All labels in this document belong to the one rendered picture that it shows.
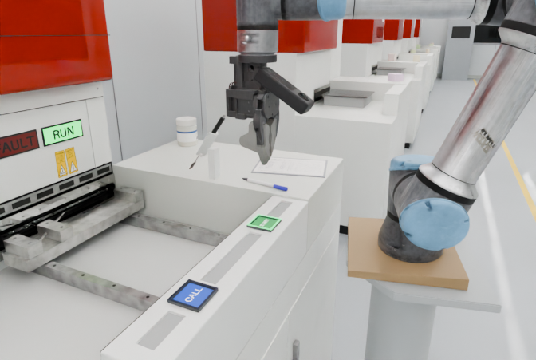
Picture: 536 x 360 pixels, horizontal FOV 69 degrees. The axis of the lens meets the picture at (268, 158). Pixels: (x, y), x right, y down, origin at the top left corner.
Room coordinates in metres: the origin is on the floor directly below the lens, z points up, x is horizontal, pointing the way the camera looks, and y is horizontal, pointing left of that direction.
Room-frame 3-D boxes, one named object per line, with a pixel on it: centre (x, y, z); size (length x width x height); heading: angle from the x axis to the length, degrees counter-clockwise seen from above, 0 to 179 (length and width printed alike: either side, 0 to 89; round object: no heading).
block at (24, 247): (0.76, 0.54, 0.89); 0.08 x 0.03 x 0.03; 66
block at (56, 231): (0.83, 0.51, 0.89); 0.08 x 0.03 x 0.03; 66
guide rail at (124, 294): (0.70, 0.36, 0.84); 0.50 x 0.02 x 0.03; 66
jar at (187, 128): (1.34, 0.29, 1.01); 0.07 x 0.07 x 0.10
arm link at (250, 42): (0.74, 0.02, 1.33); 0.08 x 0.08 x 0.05
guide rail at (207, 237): (0.95, 0.25, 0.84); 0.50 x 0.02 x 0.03; 66
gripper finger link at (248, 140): (0.73, 0.03, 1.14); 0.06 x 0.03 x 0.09; 66
